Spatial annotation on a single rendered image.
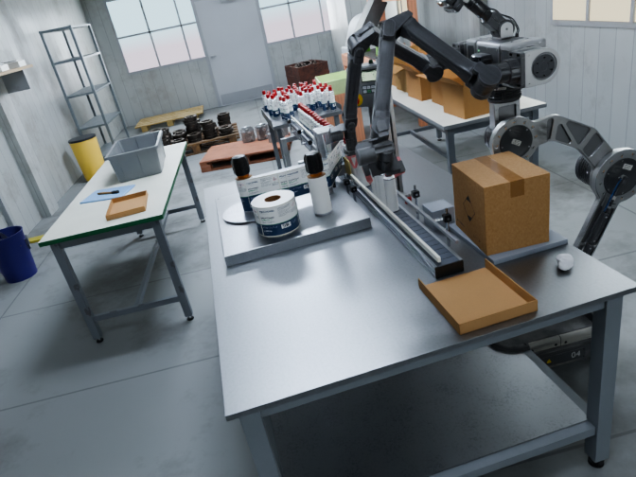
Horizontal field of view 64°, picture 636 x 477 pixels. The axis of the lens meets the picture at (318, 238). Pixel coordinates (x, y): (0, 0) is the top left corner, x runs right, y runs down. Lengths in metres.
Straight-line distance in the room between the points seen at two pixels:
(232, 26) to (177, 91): 1.78
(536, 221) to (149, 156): 2.94
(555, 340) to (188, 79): 10.05
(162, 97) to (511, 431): 10.49
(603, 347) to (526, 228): 0.47
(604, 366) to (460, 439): 0.58
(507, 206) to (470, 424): 0.86
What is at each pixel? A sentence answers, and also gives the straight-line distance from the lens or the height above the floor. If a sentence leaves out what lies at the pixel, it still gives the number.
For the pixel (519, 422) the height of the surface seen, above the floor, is 0.22.
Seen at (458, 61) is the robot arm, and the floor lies 1.52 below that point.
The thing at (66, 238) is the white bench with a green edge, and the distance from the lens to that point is 3.39.
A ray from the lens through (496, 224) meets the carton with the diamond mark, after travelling 1.91.
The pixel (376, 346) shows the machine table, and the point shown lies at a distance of 1.59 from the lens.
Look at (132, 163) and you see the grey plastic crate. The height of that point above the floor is 0.93.
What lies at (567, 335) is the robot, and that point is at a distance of 2.59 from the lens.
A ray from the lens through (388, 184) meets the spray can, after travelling 2.25.
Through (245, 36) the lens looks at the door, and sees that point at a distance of 11.45.
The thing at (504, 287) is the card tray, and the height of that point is 0.83.
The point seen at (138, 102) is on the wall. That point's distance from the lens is 11.81.
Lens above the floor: 1.82
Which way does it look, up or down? 25 degrees down
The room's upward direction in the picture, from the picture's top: 12 degrees counter-clockwise
